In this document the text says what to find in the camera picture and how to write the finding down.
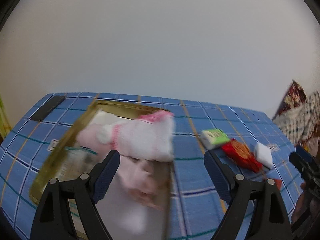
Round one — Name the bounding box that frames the white towel pink trim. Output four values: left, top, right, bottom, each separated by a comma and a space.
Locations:
97, 110, 175, 163

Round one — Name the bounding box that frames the pink sock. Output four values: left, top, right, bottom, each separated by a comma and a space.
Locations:
117, 155, 163, 210

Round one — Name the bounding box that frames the pink fluffy plush toy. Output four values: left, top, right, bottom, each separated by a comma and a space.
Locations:
76, 124, 112, 154

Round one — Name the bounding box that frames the blue plaid bed sheet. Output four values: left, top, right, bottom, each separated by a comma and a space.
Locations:
1, 93, 302, 239

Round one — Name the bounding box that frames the white foam sponge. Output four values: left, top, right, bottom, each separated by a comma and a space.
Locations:
254, 142, 273, 170

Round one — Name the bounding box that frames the plaid cloth bundle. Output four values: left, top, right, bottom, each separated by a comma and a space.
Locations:
273, 91, 319, 145

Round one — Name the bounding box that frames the floral maroon pillow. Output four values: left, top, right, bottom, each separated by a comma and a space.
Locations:
272, 80, 307, 119

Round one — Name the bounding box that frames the green tissue pack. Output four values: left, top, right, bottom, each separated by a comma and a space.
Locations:
200, 129, 230, 150

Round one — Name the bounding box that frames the gold rectangular tin box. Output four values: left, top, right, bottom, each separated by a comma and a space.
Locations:
29, 100, 172, 239

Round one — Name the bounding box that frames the black phone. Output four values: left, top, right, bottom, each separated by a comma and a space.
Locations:
30, 95, 66, 122

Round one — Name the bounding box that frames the red snack packet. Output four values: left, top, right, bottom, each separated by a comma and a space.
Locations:
220, 139, 263, 173

